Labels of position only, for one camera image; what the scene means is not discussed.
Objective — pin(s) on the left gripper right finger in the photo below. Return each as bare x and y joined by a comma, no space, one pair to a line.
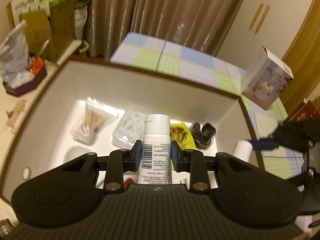
193,162

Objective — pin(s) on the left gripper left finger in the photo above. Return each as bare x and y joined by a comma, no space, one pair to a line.
120,161

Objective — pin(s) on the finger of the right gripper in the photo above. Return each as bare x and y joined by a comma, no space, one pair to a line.
264,144

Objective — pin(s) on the small white bottle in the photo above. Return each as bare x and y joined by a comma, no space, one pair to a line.
243,150

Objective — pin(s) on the red candy packet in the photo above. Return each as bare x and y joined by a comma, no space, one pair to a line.
128,182

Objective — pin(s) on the brown velvet scrunchie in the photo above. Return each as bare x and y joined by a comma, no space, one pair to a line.
203,136

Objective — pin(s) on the yellow snack pouch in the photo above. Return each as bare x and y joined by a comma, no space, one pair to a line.
181,134

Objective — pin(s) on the white cream tube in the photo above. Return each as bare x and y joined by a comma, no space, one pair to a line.
155,165

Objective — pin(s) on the cotton swab bag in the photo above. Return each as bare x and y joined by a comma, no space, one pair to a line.
95,116

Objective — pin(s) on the white plastic hair clip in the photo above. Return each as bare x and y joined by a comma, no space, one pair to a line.
184,181

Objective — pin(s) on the white rice paddle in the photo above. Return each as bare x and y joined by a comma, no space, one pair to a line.
75,152

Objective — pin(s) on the red gift box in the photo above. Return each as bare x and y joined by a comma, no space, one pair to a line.
304,111

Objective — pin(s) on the brown cardboard storage box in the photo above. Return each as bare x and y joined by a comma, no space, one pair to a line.
43,138

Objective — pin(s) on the white humidifier box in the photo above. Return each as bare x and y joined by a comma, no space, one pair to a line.
265,79

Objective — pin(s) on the small white cap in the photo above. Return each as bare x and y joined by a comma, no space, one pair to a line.
26,173

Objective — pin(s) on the plaid tablecloth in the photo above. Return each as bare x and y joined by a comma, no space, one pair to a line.
166,57

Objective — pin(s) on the dark purple tray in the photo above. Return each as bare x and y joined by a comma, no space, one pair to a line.
27,87

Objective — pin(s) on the plastic bag in tray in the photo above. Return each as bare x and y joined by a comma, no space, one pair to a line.
15,58

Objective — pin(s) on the brown curtain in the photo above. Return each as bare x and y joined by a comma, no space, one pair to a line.
199,24

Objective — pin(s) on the brown cardboard boxes pile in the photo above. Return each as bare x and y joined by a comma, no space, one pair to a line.
54,23

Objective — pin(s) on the stacked white bowls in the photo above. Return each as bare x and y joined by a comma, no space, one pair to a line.
80,18

